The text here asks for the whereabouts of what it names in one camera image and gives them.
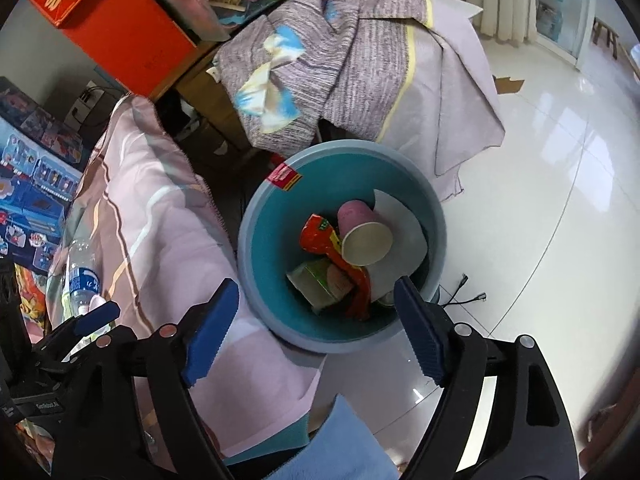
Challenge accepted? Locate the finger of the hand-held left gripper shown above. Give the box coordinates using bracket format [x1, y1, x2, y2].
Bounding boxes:
[32, 301, 122, 356]

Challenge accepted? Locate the red cardboard box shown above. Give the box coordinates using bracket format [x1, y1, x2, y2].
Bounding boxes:
[60, 0, 211, 103]

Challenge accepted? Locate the blue toy box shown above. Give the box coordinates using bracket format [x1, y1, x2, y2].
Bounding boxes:
[0, 77, 86, 271]

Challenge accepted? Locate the black cable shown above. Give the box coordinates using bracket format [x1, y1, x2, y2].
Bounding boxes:
[440, 273, 469, 306]
[442, 292, 488, 307]

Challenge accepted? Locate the cardboard piece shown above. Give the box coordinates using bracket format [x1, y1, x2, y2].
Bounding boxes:
[492, 75, 526, 95]

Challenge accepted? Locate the clear water bottle blue label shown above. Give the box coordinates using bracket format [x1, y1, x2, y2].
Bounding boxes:
[61, 238, 102, 318]

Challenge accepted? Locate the wooden stool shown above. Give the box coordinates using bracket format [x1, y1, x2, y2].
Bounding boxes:
[592, 16, 621, 61]

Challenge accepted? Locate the green cardboard box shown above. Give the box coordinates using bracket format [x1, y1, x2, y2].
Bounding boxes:
[286, 259, 356, 313]

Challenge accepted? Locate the wooden cabinet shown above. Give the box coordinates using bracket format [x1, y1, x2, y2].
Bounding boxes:
[175, 42, 273, 153]

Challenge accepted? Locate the large red snack bag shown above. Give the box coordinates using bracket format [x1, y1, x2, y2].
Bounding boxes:
[299, 213, 373, 321]

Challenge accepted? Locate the white power strip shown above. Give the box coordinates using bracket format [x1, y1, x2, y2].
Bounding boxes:
[70, 80, 108, 126]

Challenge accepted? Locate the cartoon printed bag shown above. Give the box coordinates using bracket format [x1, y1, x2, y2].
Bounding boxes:
[12, 262, 53, 333]

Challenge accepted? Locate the teal trash bin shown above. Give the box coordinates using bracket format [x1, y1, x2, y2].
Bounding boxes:
[236, 140, 447, 354]

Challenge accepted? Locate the cream curtain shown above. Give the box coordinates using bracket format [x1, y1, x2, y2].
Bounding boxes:
[465, 0, 538, 48]

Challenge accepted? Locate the pink checked sheet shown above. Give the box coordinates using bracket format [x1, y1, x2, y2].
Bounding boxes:
[45, 92, 326, 466]

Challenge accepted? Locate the pink paper cup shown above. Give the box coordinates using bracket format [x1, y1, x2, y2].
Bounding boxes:
[336, 200, 394, 267]

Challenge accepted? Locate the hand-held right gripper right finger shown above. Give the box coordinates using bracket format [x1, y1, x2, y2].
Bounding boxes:
[394, 276, 581, 480]

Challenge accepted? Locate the grey striped cloth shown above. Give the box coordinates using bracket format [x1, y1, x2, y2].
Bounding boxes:
[217, 0, 506, 196]

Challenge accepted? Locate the person's light blue clothing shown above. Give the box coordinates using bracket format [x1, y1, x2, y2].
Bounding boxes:
[270, 394, 401, 480]

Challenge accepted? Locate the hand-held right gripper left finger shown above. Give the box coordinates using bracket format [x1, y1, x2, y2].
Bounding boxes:
[50, 278, 241, 480]

